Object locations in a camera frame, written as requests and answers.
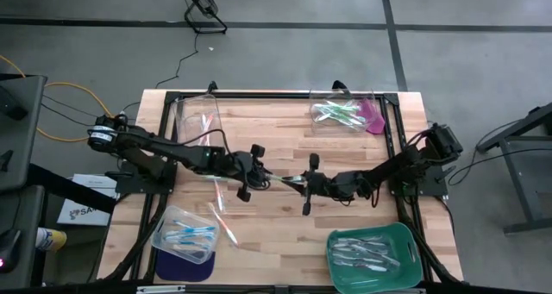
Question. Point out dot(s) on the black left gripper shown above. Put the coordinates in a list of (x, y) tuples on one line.
[(243, 167)]

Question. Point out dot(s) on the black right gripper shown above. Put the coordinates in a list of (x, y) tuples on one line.
[(328, 185)]

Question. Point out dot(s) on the green toothbrush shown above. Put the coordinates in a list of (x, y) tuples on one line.
[(220, 179), (328, 118), (345, 114), (336, 109), (353, 119), (286, 179)]

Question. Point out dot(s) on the blue toothbrush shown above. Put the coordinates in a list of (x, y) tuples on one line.
[(185, 234), (190, 248), (200, 229), (190, 243)]

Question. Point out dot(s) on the pile of clear packets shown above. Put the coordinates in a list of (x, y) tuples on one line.
[(386, 257)]

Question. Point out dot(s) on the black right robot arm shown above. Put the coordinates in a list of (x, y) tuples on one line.
[(401, 164)]

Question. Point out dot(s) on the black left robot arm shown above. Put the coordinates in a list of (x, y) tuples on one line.
[(172, 149)]

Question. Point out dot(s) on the square clear plastic bin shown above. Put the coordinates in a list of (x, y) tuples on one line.
[(319, 96)]

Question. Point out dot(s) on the magenta mat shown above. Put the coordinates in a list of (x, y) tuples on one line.
[(376, 122)]

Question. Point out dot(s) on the long clear plastic bin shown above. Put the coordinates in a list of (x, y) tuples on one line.
[(190, 113)]

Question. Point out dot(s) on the dark blue mat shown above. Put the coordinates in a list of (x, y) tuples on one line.
[(185, 273)]

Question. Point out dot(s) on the green plastic bin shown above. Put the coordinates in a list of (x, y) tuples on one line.
[(388, 281)]

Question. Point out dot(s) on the white printed box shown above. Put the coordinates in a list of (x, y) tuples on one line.
[(90, 216)]

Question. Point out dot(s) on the black floor fan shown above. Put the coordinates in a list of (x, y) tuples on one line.
[(202, 3)]

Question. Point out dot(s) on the black diagonal strut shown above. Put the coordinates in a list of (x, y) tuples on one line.
[(64, 186)]

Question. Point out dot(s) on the white and yellow can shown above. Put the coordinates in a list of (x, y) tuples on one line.
[(52, 240)]

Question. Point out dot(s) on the black metal stand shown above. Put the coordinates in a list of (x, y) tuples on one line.
[(517, 128)]

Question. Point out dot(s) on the grey desk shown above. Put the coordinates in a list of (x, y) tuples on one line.
[(26, 147)]

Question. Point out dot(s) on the black handheld device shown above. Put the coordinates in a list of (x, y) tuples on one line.
[(10, 106)]

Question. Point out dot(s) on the black computer mouse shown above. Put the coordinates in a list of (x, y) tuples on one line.
[(8, 246)]

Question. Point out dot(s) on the black mount clamp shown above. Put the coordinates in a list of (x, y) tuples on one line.
[(340, 85), (211, 87)]

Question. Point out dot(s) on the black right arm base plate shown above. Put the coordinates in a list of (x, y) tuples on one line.
[(435, 186)]

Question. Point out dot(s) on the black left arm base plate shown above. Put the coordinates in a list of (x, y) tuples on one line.
[(129, 187)]

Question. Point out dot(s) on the silver metal bracket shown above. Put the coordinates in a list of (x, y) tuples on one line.
[(159, 289)]

